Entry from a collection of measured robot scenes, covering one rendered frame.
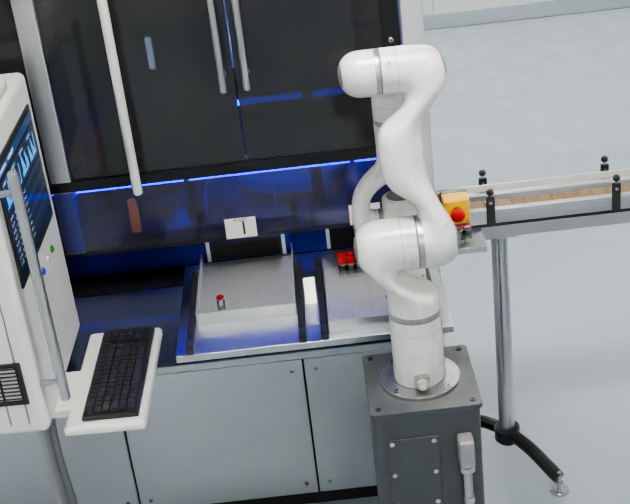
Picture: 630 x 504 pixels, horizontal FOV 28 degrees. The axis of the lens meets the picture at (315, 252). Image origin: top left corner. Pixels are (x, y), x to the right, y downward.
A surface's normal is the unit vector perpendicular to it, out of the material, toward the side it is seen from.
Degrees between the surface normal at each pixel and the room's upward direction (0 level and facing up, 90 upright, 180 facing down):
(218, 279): 0
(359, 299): 0
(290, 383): 90
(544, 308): 0
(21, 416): 90
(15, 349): 90
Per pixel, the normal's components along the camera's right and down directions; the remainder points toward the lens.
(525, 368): -0.11, -0.88
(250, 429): 0.04, 0.46
